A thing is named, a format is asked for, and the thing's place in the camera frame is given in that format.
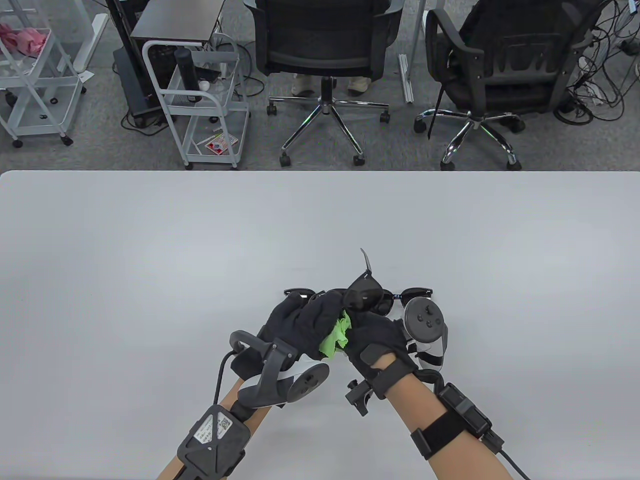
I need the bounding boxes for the person's right hand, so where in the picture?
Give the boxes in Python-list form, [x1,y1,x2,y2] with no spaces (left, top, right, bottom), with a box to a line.
[340,310,421,399]

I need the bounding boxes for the person's left hand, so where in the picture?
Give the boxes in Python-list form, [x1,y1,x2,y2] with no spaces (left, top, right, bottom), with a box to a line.
[231,291,354,383]

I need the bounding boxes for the green cleaning cloth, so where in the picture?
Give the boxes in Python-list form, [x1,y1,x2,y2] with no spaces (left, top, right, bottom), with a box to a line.
[318,310,354,361]

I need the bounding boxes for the thin metal frame sunglasses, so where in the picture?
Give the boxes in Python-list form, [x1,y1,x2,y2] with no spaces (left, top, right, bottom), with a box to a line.
[284,287,346,303]

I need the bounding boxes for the black thick frame sunglasses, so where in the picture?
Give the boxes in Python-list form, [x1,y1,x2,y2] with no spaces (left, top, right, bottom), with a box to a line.
[344,247,396,317]

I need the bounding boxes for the black browline sunglasses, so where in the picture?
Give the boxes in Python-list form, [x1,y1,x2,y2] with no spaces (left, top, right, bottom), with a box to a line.
[390,286,435,313]

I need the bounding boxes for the person's right forearm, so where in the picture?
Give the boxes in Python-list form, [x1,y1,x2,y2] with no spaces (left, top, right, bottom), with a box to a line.
[385,372,518,480]

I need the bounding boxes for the person's left forearm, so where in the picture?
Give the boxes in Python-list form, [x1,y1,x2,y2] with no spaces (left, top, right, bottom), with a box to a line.
[157,377,274,480]

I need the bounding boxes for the grey right hand controller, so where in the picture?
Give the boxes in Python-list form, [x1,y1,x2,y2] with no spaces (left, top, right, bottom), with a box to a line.
[403,296,450,373]

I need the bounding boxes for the grey hand controller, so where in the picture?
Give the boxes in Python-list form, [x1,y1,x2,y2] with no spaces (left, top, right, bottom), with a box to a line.
[403,296,450,373]
[229,329,331,410]

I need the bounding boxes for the grey left hand controller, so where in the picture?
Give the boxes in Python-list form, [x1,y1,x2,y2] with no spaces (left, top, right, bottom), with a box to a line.
[229,329,331,410]

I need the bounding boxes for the black right wrist sensor box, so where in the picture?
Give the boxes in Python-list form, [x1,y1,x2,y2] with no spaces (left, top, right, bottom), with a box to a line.
[411,382,506,461]

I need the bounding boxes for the black wrist sensor box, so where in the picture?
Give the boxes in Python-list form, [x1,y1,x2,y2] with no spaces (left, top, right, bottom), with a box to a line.
[176,405,251,480]
[411,382,506,461]

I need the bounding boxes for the black left wrist sensor box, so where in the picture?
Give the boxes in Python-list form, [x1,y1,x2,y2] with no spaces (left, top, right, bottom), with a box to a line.
[176,405,251,480]

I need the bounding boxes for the red and white card packet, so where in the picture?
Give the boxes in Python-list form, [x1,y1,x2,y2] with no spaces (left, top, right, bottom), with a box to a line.
[204,132,240,155]

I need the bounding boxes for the white desk leg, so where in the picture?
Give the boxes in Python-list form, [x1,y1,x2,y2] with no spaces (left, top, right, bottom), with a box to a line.
[398,0,430,105]

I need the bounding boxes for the black cylindrical bottle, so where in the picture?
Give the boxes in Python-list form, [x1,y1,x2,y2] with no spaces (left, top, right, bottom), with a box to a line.
[174,47,204,104]

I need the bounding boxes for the black mesh-back office chair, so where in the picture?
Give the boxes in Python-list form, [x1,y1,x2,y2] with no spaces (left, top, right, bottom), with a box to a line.
[244,0,405,168]

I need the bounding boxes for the black computer tower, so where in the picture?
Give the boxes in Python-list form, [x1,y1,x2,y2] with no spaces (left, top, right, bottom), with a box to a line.
[112,45,168,128]

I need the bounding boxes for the white power strip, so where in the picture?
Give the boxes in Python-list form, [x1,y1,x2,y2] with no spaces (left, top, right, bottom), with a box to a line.
[580,80,607,105]

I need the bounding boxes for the dark brown small table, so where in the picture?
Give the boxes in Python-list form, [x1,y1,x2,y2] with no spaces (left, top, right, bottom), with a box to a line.
[130,0,228,47]

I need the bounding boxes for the black ribbed-back office chair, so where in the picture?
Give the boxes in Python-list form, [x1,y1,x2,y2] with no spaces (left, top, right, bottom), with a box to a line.
[414,0,608,172]

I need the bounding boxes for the white desk foot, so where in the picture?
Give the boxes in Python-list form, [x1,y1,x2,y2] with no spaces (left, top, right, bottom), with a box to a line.
[74,12,109,74]

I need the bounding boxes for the pink cloth bundle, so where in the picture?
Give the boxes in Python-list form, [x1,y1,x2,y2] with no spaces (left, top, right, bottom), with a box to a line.
[0,22,51,56]

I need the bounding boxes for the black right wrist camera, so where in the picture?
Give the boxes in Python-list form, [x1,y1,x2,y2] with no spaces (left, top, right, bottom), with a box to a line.
[345,379,374,417]

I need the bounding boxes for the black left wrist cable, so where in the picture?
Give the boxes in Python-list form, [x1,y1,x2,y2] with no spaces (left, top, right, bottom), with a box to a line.
[213,349,237,407]

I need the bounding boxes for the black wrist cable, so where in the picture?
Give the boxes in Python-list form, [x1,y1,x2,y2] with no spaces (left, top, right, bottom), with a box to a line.
[500,449,532,480]
[213,349,237,407]

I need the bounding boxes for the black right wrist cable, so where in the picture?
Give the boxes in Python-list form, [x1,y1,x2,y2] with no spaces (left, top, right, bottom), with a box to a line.
[500,449,532,480]

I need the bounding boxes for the white rolling cart with handle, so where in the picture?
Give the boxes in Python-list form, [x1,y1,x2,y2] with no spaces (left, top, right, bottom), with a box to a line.
[142,34,252,171]

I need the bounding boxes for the bundle of black cables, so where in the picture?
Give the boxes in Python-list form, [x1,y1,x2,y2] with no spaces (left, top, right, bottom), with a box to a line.
[552,0,640,126]

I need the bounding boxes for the white rolling wire cart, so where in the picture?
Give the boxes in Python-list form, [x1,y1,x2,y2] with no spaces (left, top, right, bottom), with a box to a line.
[0,0,88,148]

